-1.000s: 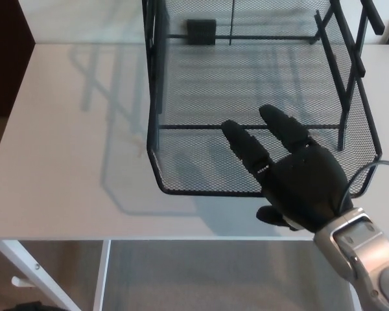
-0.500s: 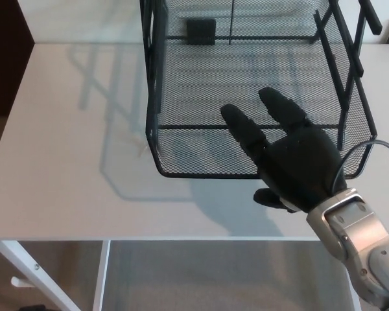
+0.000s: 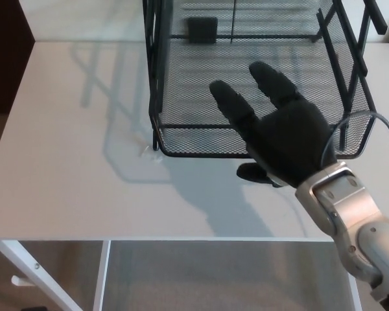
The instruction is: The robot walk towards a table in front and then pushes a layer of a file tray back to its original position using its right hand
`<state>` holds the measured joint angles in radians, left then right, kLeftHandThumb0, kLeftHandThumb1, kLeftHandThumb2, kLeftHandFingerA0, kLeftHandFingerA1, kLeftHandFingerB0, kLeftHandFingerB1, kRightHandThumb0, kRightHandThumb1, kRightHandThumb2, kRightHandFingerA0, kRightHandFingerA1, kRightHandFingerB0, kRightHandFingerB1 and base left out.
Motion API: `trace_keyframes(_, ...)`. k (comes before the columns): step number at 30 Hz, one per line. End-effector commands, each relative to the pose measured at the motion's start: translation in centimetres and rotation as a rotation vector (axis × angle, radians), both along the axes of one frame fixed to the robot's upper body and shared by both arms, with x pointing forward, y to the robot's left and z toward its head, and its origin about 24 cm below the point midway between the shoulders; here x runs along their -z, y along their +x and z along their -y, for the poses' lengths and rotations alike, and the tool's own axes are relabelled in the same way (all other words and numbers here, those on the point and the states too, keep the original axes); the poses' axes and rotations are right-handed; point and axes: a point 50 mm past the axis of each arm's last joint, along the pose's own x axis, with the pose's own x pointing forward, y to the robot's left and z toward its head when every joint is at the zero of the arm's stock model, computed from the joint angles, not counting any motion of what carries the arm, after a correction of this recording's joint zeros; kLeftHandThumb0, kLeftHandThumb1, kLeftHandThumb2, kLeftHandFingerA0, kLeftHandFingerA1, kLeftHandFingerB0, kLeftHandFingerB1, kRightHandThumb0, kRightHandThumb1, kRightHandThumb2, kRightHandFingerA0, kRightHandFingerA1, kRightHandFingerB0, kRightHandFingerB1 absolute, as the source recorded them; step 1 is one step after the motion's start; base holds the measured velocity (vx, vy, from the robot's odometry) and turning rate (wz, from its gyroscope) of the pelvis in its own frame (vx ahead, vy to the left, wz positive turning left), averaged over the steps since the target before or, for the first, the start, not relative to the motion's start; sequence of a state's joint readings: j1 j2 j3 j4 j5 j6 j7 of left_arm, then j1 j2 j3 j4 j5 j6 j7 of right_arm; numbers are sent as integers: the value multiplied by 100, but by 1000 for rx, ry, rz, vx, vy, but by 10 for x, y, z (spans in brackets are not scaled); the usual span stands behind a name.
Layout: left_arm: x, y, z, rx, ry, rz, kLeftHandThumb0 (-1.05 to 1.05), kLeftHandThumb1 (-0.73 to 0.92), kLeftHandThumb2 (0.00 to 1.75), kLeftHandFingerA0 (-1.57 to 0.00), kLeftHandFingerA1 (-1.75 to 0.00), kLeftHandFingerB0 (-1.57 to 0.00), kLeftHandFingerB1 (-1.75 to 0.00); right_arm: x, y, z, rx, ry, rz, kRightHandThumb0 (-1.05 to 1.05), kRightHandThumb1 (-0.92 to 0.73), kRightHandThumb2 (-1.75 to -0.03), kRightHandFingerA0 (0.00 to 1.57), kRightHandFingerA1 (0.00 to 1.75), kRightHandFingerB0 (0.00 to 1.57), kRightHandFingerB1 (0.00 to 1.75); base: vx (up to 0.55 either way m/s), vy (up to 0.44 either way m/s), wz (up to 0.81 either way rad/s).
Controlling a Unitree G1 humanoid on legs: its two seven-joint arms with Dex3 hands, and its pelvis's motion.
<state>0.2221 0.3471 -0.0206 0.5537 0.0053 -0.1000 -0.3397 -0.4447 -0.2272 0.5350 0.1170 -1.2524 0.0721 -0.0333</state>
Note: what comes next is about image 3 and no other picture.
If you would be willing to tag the black metal file tray frame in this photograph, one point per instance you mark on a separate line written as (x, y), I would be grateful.
(152, 81)

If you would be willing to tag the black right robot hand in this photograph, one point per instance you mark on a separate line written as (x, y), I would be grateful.
(291, 142)

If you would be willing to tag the white table hook peg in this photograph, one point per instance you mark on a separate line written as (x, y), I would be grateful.
(18, 280)

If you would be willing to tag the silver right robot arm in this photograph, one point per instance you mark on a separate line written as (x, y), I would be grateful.
(343, 207)

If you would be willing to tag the white table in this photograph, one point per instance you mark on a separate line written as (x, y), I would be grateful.
(68, 145)

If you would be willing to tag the dark brown cabinet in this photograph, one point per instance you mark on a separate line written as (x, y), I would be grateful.
(6, 55)

